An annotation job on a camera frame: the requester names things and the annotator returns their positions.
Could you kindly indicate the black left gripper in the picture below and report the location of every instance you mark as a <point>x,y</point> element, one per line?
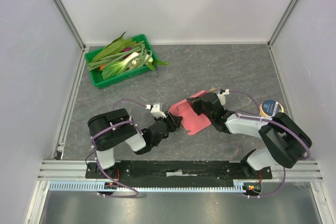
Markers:
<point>174,125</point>

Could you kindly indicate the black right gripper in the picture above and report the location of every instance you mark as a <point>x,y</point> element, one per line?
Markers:
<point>197,104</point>

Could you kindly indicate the pink paper box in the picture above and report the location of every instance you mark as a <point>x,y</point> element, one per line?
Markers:
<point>191,122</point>

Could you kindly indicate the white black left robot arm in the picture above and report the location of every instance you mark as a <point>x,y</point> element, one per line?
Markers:
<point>110,129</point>

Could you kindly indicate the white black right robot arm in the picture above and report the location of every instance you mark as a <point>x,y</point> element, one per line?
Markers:
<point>286,143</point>

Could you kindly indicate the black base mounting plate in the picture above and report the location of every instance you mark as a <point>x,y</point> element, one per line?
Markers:
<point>217,169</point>

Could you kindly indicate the yellow masking tape roll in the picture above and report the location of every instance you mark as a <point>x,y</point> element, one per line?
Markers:
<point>270,108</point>

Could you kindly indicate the green long beans bundle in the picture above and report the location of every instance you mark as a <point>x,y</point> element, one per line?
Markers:
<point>139,47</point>

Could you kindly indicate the white radish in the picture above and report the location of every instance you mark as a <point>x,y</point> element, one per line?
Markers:
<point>134,57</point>

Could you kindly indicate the bok choy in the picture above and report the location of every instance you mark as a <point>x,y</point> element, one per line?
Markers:
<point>115,68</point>

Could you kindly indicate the green leafy vegetable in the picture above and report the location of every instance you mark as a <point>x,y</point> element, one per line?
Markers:
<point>115,47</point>

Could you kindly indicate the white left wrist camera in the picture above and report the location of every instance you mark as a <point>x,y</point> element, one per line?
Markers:
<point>156,110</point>

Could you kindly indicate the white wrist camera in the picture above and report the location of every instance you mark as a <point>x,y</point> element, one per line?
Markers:
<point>222,96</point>
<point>156,110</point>

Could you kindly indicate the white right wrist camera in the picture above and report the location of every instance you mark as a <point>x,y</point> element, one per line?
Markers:
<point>222,96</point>

